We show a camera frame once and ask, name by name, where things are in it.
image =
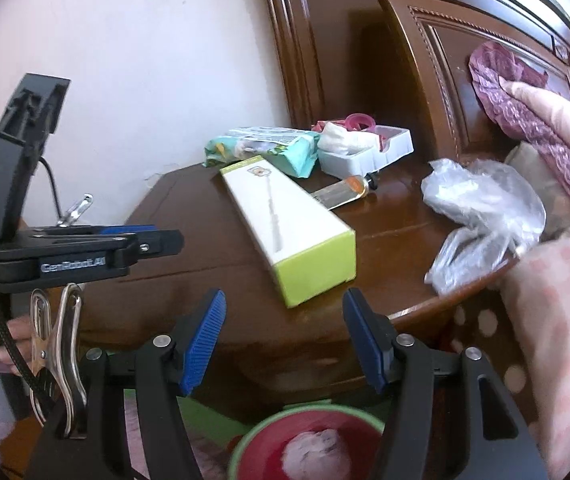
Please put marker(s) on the orange ointment tube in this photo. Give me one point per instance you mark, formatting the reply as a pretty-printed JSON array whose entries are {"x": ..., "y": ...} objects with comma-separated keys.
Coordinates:
[{"x": 340, "y": 192}]

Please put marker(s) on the purple lace pillow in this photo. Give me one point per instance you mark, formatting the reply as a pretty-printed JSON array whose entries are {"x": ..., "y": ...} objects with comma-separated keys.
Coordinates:
[{"x": 540, "y": 120}]

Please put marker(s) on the brown polka dot blanket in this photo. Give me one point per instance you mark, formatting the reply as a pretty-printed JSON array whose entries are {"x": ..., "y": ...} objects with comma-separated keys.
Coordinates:
[{"x": 495, "y": 350}]

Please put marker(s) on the white box with green end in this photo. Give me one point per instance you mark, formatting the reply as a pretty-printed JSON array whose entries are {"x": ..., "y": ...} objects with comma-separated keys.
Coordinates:
[{"x": 290, "y": 230}]

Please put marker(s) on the white plastic tray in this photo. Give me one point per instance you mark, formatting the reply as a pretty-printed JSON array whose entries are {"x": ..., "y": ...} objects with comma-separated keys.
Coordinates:
[{"x": 365, "y": 160}]

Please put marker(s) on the red bin with green rim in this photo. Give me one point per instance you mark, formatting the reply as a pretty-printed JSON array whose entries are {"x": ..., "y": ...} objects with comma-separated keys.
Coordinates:
[{"x": 265, "y": 440}]

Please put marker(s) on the wooden headboard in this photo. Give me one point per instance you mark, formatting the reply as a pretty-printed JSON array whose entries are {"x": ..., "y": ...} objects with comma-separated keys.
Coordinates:
[{"x": 365, "y": 60}]

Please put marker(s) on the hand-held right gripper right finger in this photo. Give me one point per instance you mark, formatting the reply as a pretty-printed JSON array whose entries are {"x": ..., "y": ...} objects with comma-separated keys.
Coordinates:
[{"x": 365, "y": 340}]

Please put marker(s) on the pink checked blanket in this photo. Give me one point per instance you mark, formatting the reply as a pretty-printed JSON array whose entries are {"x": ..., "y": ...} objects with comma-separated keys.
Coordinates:
[{"x": 555, "y": 310}]

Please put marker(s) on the silver metal spring clip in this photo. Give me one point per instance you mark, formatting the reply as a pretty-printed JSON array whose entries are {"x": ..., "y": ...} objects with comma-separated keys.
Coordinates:
[
  {"x": 77, "y": 208},
  {"x": 72, "y": 360}
]

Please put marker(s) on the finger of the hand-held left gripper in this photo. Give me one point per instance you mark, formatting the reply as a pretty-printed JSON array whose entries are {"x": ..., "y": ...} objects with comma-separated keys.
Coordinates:
[
  {"x": 157, "y": 246},
  {"x": 125, "y": 230}
]

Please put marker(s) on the green wet wipes packet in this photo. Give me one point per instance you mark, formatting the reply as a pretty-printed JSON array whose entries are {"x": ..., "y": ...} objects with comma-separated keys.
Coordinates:
[{"x": 265, "y": 147}]

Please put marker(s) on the white paper wad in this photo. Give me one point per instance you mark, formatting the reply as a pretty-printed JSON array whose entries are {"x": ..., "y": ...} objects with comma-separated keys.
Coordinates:
[{"x": 315, "y": 455}]

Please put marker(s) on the wooden nightstand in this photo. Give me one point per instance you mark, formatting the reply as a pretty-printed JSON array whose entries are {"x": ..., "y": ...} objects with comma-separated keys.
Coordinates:
[{"x": 190, "y": 230}]

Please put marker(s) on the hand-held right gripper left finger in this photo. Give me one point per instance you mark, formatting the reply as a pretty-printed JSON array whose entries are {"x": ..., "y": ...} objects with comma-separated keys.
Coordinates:
[{"x": 202, "y": 340}]

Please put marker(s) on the green floor mat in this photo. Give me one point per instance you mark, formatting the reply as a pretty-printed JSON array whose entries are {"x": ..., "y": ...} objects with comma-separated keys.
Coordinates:
[{"x": 205, "y": 420}]

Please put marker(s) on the clear plastic bag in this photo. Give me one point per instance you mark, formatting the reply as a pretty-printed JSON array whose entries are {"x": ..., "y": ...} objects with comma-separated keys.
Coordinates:
[{"x": 480, "y": 205}]

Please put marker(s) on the white pillow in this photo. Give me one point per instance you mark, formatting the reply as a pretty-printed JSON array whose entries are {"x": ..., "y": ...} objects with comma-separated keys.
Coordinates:
[{"x": 550, "y": 185}]

